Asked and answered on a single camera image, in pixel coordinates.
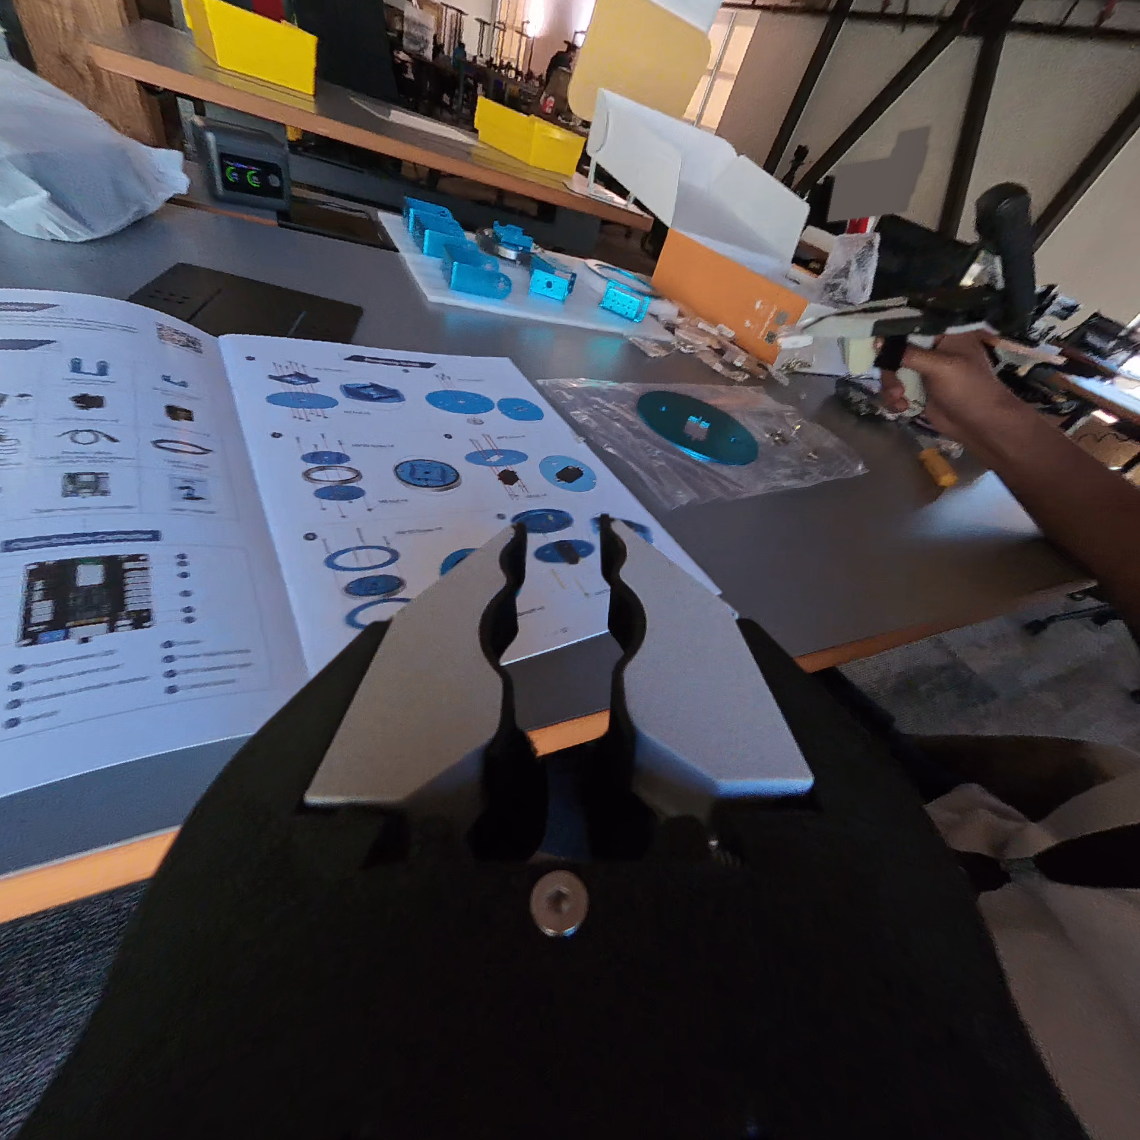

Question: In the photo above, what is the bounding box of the person's right forearm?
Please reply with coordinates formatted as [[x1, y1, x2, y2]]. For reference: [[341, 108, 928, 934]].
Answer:
[[965, 383, 1140, 629]]

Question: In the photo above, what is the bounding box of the blue round metal plate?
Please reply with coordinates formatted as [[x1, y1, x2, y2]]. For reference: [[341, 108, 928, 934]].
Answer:
[[636, 388, 760, 464]]

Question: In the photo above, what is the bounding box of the yellow storage bin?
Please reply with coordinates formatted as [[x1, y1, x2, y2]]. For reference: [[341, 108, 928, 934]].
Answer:
[[181, 0, 319, 96], [475, 95, 588, 174]]

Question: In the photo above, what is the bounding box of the black lanyard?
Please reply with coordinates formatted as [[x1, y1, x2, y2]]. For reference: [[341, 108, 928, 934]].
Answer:
[[965, 819, 1140, 894]]

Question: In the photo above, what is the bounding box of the row of blue long brackets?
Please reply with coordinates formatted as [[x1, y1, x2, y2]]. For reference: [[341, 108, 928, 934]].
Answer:
[[400, 195, 514, 300]]

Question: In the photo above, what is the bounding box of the pale yellow board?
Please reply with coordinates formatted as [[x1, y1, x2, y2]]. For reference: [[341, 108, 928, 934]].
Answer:
[[566, 0, 714, 122]]

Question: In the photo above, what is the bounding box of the white foam sheet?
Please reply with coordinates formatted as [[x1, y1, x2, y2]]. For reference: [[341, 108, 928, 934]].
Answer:
[[378, 206, 682, 337]]

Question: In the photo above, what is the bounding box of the silver foil bag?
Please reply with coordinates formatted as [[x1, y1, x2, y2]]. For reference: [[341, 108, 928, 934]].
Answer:
[[814, 234, 885, 308]]

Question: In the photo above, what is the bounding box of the round bearing with blue bracket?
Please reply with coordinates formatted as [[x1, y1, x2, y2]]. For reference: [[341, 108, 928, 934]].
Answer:
[[475, 223, 541, 264]]

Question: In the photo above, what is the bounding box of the grey desk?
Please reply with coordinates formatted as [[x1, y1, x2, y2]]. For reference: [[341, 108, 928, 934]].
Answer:
[[0, 200, 1114, 922]]

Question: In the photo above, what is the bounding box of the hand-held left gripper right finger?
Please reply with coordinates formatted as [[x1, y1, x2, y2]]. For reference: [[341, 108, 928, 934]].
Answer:
[[583, 512, 817, 860]]

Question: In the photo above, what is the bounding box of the person's white shirt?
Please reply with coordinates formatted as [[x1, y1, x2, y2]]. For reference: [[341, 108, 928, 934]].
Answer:
[[926, 739, 1140, 1140]]

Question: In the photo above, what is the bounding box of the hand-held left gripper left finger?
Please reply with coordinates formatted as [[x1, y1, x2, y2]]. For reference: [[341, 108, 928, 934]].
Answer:
[[302, 520, 546, 860]]

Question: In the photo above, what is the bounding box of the crumpled white plastic bag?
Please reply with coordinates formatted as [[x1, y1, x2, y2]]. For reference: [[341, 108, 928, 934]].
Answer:
[[0, 57, 190, 244]]

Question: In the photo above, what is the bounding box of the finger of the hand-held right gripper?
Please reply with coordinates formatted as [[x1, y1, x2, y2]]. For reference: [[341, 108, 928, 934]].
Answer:
[[777, 298, 911, 351]]

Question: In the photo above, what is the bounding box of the white instruction manual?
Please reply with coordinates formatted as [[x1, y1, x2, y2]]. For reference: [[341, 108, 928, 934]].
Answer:
[[0, 286, 724, 802]]

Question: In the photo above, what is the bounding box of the large clear plastic bag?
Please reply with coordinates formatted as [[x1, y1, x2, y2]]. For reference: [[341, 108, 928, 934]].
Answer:
[[536, 376, 870, 510]]

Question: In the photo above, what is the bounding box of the person's right hand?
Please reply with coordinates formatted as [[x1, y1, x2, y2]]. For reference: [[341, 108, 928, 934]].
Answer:
[[877, 329, 1009, 444]]

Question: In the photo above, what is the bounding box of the orange and white cardboard box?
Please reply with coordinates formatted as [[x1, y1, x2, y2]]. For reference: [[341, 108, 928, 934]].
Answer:
[[587, 86, 882, 368]]

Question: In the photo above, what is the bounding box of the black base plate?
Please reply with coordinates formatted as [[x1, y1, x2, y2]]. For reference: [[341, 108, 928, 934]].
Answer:
[[127, 261, 364, 344]]

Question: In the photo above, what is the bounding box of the grey power station with display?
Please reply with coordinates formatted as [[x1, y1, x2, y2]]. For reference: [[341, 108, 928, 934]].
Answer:
[[191, 115, 295, 213]]

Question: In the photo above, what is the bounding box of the pile of small screw bags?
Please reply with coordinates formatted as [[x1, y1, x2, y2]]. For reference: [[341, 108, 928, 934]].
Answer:
[[626, 312, 807, 386]]

